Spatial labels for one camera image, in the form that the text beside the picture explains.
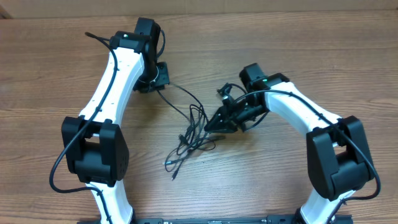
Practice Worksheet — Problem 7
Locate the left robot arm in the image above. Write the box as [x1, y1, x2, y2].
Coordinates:
[59, 17, 170, 223]

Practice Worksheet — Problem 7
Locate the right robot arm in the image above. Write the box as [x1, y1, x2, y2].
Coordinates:
[205, 63, 378, 223]

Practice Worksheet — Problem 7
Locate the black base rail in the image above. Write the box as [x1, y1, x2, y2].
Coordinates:
[77, 213, 354, 224]

